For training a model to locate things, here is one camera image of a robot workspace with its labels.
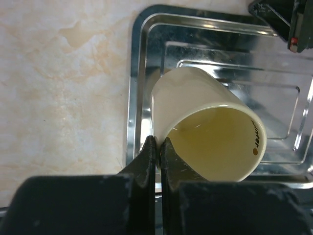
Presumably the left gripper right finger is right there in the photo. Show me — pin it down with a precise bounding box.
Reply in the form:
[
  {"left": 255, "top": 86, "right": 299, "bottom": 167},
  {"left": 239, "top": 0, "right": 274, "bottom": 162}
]
[{"left": 160, "top": 139, "right": 313, "bottom": 235}]

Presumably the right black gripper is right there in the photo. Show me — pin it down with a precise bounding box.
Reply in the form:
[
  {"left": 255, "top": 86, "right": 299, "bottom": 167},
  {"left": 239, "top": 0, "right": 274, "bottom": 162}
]
[{"left": 248, "top": 0, "right": 313, "bottom": 53}]

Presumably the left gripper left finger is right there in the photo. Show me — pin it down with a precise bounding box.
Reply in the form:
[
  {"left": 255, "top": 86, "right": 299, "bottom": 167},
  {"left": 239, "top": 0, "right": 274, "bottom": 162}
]
[{"left": 0, "top": 136, "right": 156, "bottom": 235}]

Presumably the cream ceramic mug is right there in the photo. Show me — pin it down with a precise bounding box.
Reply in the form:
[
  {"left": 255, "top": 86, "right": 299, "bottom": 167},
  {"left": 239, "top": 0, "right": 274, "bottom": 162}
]
[{"left": 150, "top": 67, "right": 267, "bottom": 182}]

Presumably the stainless steel tray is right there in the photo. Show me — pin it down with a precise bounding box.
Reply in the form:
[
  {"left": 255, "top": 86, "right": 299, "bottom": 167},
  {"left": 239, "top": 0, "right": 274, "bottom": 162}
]
[{"left": 125, "top": 5, "right": 313, "bottom": 189}]

